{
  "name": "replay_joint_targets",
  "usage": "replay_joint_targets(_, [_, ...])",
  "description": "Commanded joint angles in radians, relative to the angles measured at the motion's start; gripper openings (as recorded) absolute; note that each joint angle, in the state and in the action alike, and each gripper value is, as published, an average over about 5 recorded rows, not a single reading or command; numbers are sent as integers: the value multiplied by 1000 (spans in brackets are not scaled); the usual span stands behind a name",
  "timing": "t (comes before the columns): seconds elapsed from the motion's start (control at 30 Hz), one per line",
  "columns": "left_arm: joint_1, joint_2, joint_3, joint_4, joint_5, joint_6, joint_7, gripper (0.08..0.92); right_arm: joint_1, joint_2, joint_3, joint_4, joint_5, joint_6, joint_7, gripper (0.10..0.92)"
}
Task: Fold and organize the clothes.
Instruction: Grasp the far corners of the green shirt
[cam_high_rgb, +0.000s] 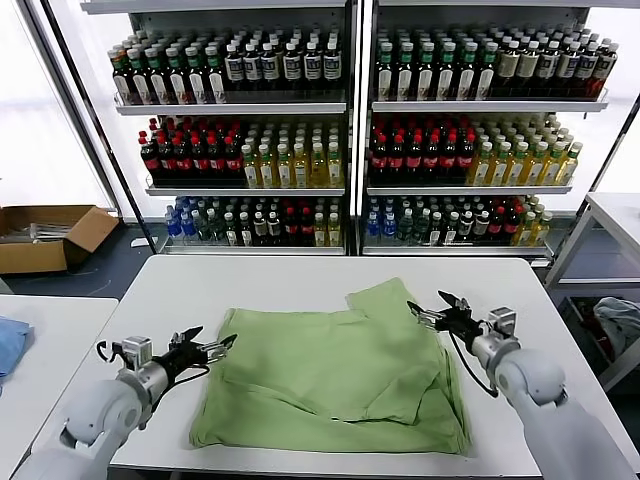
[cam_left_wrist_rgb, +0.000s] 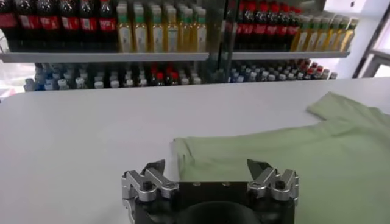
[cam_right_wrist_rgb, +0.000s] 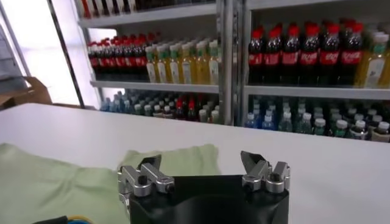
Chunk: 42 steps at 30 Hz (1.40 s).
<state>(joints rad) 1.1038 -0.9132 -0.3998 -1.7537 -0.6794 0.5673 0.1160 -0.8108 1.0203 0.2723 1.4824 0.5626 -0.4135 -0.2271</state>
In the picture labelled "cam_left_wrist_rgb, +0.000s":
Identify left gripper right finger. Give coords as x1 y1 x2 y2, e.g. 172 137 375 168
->
246 159 300 203

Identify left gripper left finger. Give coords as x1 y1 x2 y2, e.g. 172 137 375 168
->
121 159 180 203

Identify light green t-shirt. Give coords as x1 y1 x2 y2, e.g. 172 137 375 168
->
172 91 390 224

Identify grey metal shelving unit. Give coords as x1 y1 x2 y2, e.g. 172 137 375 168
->
0 0 226 92
213 0 351 83

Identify yellow juice bottle green label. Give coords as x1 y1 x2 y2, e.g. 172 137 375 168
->
331 17 350 52
291 15 308 52
149 5 165 53
192 8 208 53
133 5 149 53
324 17 339 52
164 6 180 53
117 4 133 53
178 7 193 53
339 18 360 52
315 17 330 52
304 16 319 52

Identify cola bottle red cap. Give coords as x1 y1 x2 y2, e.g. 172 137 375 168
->
276 3 289 51
235 1 246 51
0 0 18 51
38 0 61 51
255 2 268 51
60 0 80 51
79 0 99 51
266 2 278 51
17 0 40 51
286 7 301 51
243 1 257 51
97 0 118 51

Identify white frame table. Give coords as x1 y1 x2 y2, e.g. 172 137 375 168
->
361 47 390 79

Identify black window post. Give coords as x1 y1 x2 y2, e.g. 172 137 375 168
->
352 5 390 79

